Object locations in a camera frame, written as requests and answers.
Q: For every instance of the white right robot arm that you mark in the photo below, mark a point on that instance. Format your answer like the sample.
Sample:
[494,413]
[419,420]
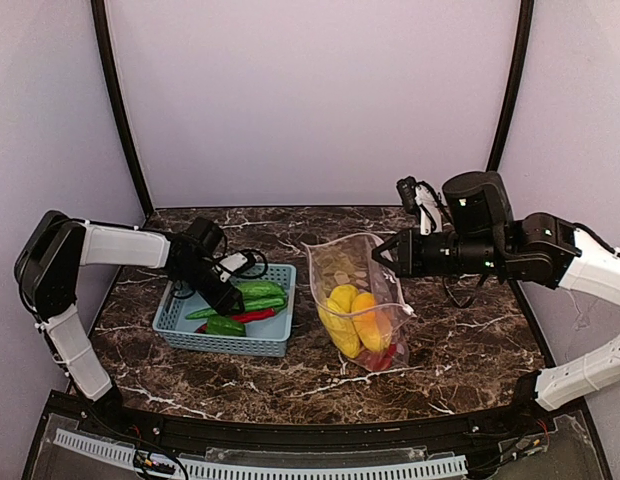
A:
[487,240]

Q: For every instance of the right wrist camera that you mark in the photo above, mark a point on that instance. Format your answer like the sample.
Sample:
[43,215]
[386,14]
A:
[420,199]

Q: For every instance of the light blue plastic basket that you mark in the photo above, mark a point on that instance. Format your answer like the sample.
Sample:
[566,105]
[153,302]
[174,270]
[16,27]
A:
[186,321]

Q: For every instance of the orange yellow toy mango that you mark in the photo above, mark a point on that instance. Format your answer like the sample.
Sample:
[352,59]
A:
[372,325]

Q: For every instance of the clear zip top bag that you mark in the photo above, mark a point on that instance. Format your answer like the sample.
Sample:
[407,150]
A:
[347,260]

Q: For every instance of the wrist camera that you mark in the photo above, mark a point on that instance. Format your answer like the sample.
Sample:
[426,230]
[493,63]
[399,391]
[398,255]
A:
[234,265]
[420,199]

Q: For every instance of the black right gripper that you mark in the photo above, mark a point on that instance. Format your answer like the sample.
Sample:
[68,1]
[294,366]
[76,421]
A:
[405,253]

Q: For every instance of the black left corner frame post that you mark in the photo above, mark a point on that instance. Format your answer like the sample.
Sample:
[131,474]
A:
[117,106]

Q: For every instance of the green toy bell pepper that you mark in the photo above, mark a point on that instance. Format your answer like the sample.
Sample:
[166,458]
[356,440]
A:
[224,326]

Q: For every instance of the black corner frame post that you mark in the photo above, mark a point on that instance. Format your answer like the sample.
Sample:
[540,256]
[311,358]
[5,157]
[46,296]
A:
[515,75]
[117,106]

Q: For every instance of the green toy chili pepper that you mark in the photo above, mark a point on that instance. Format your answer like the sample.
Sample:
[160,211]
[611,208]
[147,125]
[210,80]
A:
[247,307]

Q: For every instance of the red toy chili pepper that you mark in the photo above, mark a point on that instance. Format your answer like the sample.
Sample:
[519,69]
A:
[247,318]

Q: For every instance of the black front rail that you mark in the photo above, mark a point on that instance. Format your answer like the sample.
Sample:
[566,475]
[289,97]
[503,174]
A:
[482,434]

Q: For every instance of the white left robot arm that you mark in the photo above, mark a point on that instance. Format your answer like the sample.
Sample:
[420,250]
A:
[57,258]

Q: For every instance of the black right corner frame post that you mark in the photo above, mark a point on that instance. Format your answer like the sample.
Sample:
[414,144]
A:
[515,75]

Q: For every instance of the red toy lychee bunch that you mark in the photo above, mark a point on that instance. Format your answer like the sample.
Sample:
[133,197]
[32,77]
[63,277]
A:
[375,362]

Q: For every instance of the green toy bitter gourd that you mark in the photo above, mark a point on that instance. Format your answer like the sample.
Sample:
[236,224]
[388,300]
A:
[253,290]

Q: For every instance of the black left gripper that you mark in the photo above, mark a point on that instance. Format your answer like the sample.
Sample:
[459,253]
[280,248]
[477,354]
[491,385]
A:
[222,298]

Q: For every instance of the white slotted cable duct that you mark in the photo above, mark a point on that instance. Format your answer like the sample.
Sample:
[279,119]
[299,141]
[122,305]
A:
[218,463]

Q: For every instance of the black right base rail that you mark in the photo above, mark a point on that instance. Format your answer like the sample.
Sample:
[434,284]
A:
[533,325]

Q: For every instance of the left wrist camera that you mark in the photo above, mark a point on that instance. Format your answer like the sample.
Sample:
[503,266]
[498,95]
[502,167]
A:
[234,265]

